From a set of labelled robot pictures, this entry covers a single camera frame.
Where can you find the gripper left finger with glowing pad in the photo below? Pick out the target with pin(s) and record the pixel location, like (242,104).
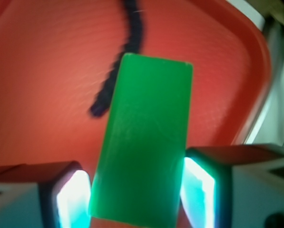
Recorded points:
(45,195)

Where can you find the green rectangular block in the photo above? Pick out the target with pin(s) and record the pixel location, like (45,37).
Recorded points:
(139,172)

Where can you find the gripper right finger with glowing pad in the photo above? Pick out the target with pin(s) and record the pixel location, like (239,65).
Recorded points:
(238,186)

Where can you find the red plastic tray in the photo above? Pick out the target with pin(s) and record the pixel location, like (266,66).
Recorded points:
(55,54)

